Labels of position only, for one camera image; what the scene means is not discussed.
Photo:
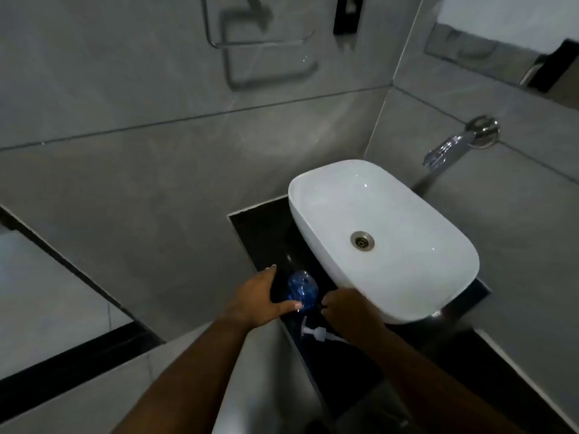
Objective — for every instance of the person's right hand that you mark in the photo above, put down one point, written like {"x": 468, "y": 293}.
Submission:
{"x": 353, "y": 316}

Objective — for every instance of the person's left hand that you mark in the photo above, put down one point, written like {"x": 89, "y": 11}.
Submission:
{"x": 255, "y": 300}

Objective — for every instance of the clear white pump head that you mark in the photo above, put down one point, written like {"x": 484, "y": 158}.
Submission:
{"x": 316, "y": 333}

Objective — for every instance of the chrome wall faucet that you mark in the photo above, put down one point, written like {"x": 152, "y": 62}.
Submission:
{"x": 452, "y": 146}

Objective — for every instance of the white ceramic sink basin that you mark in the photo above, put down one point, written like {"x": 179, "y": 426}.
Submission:
{"x": 407, "y": 248}

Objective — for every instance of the blue hand soap bottle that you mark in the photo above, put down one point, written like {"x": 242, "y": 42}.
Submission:
{"x": 304, "y": 289}

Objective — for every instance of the person's left forearm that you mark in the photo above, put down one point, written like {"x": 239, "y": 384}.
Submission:
{"x": 190, "y": 384}

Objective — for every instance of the person's right forearm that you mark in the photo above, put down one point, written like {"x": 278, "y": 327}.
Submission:
{"x": 434, "y": 388}

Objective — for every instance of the metal sink drain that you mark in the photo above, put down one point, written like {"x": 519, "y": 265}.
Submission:
{"x": 362, "y": 240}

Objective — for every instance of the black wall fixture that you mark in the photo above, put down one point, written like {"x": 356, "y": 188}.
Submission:
{"x": 347, "y": 13}

